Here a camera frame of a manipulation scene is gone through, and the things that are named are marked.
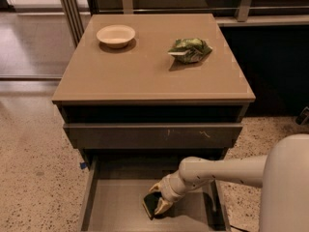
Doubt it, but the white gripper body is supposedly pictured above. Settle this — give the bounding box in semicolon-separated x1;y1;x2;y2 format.
159;173;187;203

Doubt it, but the green and yellow sponge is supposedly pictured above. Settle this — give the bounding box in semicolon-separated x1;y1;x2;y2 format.
143;192;161;219

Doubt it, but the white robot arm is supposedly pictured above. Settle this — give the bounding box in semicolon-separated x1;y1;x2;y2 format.
143;134;309;232

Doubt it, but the open middle drawer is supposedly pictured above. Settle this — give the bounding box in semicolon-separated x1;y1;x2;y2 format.
77;155;231;232

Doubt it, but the closed top drawer front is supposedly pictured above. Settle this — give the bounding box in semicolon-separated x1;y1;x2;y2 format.
64;123;242;150

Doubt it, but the brown drawer cabinet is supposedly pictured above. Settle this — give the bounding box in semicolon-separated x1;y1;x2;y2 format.
51;14;257;232

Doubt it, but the blue tape piece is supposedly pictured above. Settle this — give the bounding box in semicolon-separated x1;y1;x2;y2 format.
80;162;87;169

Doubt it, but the crumpled green chip bag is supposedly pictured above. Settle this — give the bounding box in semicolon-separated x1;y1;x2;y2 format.
168;38;212;64

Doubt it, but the white shallow bowl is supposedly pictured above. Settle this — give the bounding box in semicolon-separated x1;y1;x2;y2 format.
97;25;135;48

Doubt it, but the wooden metal background shelf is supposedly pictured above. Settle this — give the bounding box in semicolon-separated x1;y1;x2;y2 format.
88;0;309;27

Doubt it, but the metal frame post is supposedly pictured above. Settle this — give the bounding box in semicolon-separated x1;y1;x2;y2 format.
60;0;84;46

